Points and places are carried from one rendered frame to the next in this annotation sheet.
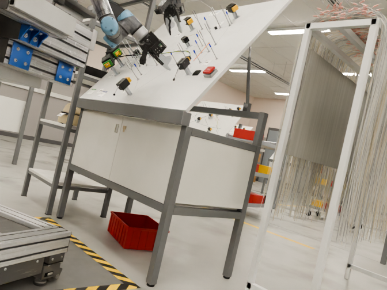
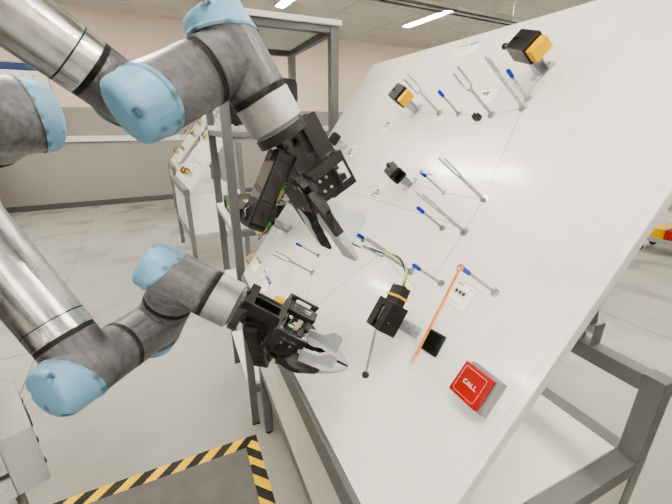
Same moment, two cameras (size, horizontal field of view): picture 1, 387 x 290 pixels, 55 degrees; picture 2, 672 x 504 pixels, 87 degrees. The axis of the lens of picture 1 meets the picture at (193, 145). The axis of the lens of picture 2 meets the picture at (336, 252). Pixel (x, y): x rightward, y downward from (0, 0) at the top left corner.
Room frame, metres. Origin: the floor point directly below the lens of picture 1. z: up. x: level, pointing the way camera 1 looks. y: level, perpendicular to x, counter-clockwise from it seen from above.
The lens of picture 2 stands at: (1.47, 0.07, 1.47)
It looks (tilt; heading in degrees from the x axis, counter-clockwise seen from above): 20 degrees down; 18
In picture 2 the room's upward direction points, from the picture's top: straight up
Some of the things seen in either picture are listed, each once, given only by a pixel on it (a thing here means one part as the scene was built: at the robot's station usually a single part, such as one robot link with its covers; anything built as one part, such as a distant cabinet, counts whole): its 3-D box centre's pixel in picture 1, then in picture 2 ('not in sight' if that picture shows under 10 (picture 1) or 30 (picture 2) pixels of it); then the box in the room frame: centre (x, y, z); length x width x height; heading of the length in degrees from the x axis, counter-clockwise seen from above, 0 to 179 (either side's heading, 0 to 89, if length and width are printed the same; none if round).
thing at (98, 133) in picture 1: (95, 141); (275, 368); (2.45, 0.63, 0.60); 0.55 x 0.02 x 0.39; 42
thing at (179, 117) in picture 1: (122, 109); (288, 359); (2.24, 0.46, 0.83); 1.18 x 0.05 x 0.06; 42
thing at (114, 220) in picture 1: (136, 230); not in sight; (2.55, 0.24, 0.07); 0.39 x 0.29 x 0.14; 29
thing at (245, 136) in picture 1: (253, 174); not in sight; (5.05, -0.88, 0.54); 0.99 x 0.50 x 1.08; 142
